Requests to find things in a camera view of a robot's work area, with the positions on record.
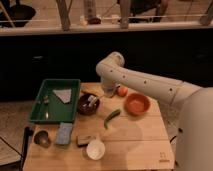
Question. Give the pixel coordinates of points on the grey cloth in tray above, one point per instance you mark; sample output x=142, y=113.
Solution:
x=64, y=95

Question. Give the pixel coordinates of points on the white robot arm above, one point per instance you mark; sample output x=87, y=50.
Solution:
x=194, y=145

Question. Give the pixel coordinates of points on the dark metal cup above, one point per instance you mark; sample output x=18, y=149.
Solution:
x=42, y=138

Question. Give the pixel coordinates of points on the green pepper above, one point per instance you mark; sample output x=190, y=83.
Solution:
x=111, y=116

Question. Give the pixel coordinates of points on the purple bowl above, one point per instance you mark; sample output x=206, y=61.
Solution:
x=83, y=106

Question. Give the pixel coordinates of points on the orange bowl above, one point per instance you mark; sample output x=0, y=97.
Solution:
x=136, y=104

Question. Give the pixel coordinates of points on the black clamp post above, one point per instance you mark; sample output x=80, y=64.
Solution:
x=28, y=132

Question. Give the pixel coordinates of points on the green plastic tray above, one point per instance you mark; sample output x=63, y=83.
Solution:
x=58, y=111

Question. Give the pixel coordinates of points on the white handled brush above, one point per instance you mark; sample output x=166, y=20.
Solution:
x=93, y=99

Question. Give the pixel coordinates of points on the blue sponge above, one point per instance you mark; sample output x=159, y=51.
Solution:
x=63, y=134

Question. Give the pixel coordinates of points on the orange tomato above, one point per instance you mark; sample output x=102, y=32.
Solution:
x=122, y=91

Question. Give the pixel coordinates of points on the metal spoon in tray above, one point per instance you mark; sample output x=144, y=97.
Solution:
x=46, y=105

